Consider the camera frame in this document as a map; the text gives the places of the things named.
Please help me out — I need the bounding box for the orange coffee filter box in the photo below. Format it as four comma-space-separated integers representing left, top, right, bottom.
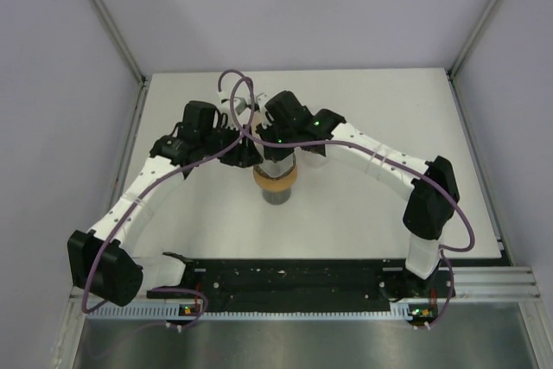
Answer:
251, 111, 264, 135

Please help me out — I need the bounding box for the grey slotted cable duct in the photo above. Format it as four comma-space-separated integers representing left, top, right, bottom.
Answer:
88, 298, 433, 321

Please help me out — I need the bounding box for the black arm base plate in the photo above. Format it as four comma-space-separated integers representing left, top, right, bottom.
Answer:
147, 258, 455, 314

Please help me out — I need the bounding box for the wooden dripper ring stand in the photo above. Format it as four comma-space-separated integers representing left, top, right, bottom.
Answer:
302, 144, 326, 157

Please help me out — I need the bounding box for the aluminium front rail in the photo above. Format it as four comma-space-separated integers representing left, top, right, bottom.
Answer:
68, 267, 541, 301

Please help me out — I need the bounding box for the grey glass carafe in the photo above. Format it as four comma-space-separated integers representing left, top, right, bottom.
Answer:
262, 188, 291, 206

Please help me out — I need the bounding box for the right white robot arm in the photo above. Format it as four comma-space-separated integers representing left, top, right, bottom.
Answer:
256, 91, 460, 296

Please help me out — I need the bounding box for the aluminium frame post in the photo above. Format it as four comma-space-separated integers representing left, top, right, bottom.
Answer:
448, 0, 531, 79
67, 0, 150, 85

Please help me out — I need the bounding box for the left aluminium frame post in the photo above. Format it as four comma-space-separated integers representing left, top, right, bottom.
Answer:
67, 0, 150, 85

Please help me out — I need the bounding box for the ribbed grey glass dripper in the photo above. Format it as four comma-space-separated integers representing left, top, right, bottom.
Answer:
254, 160, 296, 181

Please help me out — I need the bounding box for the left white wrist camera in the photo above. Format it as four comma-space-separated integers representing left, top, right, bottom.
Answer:
217, 91, 247, 116

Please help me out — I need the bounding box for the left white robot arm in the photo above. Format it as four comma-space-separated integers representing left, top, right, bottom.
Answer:
67, 98, 261, 307

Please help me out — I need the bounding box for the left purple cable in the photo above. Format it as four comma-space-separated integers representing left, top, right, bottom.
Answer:
81, 69, 254, 335

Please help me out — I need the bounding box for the right aluminium frame post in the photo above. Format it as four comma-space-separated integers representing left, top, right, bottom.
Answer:
448, 0, 531, 79

